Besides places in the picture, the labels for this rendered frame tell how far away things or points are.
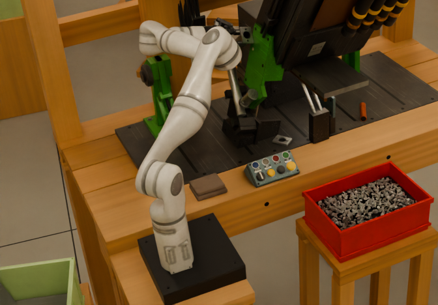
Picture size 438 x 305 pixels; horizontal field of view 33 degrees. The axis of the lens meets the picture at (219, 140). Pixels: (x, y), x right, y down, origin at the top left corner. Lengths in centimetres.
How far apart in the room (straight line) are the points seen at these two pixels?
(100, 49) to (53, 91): 271
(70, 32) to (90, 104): 205
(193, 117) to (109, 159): 68
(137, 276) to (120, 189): 37
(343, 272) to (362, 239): 11
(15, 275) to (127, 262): 31
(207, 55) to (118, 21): 69
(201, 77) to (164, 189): 33
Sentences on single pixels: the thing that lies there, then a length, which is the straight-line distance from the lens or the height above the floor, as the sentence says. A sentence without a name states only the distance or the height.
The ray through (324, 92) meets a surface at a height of 113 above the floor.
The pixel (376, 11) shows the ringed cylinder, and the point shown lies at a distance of 223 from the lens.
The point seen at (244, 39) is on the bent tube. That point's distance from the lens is 238.
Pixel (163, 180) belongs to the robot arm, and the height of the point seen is 122.
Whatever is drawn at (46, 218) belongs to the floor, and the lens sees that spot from 376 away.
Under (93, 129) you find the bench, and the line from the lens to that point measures 268.
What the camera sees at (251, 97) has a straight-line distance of 235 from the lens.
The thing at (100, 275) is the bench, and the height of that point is 22.
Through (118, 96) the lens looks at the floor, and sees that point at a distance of 463.
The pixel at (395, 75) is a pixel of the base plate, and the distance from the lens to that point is 283.
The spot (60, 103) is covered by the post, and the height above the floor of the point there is 103.
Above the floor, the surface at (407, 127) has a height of 90.
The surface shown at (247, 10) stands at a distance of 256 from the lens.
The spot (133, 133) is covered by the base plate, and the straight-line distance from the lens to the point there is 258.
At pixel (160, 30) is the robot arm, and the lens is 221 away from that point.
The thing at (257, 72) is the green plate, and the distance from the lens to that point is 238.
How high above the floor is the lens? 230
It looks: 34 degrees down
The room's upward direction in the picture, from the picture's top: 5 degrees counter-clockwise
